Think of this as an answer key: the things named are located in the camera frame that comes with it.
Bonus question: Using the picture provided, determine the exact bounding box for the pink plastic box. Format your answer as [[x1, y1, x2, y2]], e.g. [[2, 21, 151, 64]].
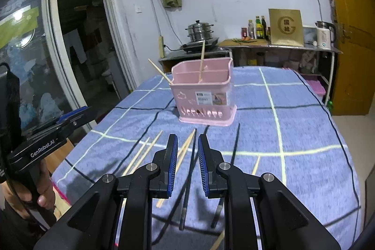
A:
[[305, 76, 326, 97]]

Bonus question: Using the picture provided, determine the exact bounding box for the sliding glass door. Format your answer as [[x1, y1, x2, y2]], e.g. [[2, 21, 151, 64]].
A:
[[0, 0, 129, 151]]

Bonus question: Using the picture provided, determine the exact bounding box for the gold cardboard box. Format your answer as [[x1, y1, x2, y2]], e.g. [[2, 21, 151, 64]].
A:
[[269, 8, 304, 47]]

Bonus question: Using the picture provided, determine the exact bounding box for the metal kitchen counter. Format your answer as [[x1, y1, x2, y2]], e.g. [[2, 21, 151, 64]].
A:
[[158, 38, 344, 110]]

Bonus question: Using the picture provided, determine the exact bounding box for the blue plaid tablecloth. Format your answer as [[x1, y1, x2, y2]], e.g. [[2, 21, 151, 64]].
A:
[[53, 65, 362, 250]]

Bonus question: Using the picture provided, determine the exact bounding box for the black power cable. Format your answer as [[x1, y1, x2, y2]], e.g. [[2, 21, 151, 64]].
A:
[[146, 0, 188, 51]]

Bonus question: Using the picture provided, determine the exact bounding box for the yellow wooden door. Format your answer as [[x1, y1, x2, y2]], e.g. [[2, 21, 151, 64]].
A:
[[315, 0, 375, 116]]

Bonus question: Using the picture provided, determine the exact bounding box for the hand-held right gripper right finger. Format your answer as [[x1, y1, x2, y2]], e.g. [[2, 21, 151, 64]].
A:
[[198, 134, 342, 250]]

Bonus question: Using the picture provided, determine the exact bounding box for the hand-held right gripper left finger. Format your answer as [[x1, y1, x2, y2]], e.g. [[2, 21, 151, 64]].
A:
[[34, 134, 179, 250]]

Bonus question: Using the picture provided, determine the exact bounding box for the stainless steel pot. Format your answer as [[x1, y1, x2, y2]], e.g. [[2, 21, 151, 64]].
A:
[[185, 20, 215, 42]]

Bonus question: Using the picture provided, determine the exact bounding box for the wooden cutting board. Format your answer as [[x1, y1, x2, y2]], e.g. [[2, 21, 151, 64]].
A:
[[219, 38, 268, 46]]

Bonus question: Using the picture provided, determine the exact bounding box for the yellow label oil bottle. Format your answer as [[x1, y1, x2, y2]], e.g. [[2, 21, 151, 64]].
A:
[[255, 16, 263, 40]]

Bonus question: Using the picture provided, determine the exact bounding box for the black chopstick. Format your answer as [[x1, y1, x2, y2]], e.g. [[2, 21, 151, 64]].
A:
[[212, 123, 241, 229], [179, 133, 198, 231]]

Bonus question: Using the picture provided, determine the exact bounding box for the black induction cooker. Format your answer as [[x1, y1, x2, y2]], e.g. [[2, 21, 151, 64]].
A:
[[180, 37, 220, 52]]

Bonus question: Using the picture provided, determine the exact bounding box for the pink plastic utensil holder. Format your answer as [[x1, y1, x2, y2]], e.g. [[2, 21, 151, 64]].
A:
[[169, 57, 237, 126]]

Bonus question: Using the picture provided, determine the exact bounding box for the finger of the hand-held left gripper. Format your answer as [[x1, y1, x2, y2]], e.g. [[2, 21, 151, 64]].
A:
[[26, 106, 97, 146]]

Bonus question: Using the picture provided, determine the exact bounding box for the white electric kettle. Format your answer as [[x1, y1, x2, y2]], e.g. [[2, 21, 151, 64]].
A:
[[315, 21, 337, 50]]

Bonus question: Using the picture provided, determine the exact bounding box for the person's left hand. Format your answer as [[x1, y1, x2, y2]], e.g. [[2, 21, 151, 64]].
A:
[[0, 164, 57, 218]]

